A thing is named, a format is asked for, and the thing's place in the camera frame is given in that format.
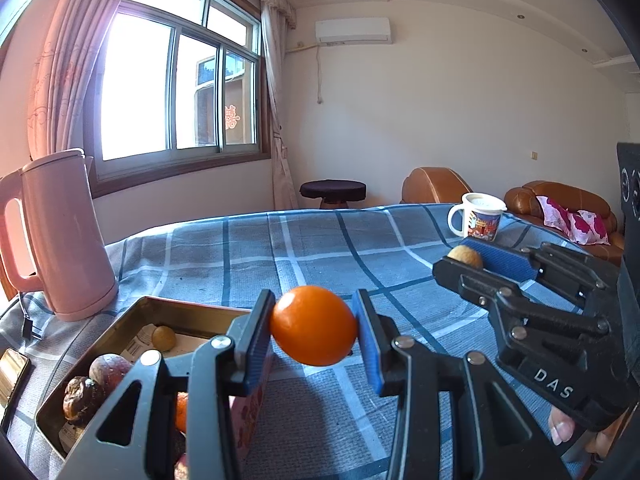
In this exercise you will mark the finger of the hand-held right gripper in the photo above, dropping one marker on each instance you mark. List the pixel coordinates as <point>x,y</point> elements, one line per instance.
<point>465,280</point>
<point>505,260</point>

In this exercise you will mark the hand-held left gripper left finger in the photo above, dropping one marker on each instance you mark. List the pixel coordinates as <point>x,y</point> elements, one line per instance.
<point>257,350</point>

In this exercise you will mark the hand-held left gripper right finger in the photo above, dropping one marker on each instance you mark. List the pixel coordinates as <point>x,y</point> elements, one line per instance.
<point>369,355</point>

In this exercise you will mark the small orange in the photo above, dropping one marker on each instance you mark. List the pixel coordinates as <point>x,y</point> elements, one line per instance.
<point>312,325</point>

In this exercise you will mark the pink floral tin box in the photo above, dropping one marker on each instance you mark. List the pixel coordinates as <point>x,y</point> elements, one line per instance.
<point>200,322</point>

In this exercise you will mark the brown kiwi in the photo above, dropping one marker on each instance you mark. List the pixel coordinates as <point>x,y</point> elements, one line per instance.
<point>164,338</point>

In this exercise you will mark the large orange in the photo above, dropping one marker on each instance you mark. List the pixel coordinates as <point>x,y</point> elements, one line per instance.
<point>181,412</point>

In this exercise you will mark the round purple root vegetable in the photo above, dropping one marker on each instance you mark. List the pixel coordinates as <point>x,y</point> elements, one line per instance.
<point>110,367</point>

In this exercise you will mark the dark wrinkled passionfruit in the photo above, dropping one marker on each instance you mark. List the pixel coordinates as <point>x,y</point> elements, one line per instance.
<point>82,400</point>

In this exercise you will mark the person's right hand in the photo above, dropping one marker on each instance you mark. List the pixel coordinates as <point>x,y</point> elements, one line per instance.
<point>560,430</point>

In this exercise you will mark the white printed mug with lid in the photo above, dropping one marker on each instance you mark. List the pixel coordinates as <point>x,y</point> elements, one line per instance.
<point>482,222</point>

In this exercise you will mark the brown leather sofa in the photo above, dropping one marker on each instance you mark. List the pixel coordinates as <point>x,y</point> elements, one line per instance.
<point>520,200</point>

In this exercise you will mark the pink floral cushion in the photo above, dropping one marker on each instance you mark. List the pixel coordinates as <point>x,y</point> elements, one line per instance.
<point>552,212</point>
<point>590,227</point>

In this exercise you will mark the brown leather armchair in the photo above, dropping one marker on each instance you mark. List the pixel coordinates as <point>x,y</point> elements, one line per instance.
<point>430,185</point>

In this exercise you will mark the blue plaid tablecloth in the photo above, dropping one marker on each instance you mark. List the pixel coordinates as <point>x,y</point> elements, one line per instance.
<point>300,250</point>

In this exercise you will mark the white paper leaflet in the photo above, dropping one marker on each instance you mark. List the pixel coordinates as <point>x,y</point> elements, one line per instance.
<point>142,345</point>

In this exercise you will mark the black round stool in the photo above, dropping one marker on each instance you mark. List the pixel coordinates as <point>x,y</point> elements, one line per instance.
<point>332,191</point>

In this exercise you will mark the pink curtain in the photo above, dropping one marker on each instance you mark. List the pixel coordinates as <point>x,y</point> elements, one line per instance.
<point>280,160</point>
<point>65,60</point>

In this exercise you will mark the pink electric kettle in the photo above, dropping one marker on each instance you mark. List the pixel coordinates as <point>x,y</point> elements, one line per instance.
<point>65,235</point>

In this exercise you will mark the red paper window decoration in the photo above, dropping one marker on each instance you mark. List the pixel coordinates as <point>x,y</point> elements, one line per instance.
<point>231,117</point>

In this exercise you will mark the gold tin lid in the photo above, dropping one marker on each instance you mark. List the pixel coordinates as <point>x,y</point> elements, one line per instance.
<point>12,377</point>

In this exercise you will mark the sliding window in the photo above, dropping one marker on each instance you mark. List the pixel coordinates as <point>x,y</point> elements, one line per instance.
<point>173,90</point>

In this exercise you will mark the white air conditioner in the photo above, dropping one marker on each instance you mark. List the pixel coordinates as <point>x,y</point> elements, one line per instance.
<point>352,30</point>

